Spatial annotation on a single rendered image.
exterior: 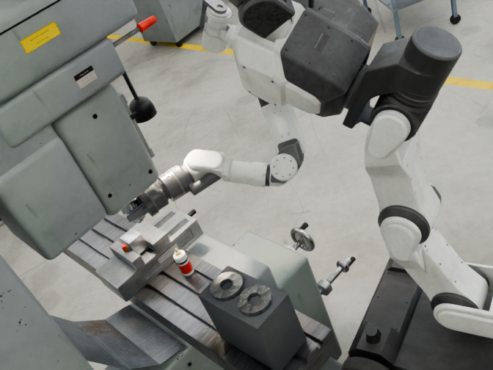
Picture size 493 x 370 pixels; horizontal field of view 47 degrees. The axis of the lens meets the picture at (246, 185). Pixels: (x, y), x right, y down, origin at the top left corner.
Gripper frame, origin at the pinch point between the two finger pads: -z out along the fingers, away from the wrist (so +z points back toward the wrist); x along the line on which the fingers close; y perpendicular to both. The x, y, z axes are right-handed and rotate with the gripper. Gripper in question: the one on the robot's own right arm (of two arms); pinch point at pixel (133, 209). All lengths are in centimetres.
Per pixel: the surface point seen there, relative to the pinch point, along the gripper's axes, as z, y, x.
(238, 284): 10.1, 11.9, 38.0
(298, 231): 50, 57, -13
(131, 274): -10.4, 24.5, -7.0
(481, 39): 290, 126, -140
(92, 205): -9.1, -16.9, 14.7
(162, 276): -2.5, 33.0, -7.7
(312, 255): 73, 124, -62
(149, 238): 0.4, 20.6, -12.4
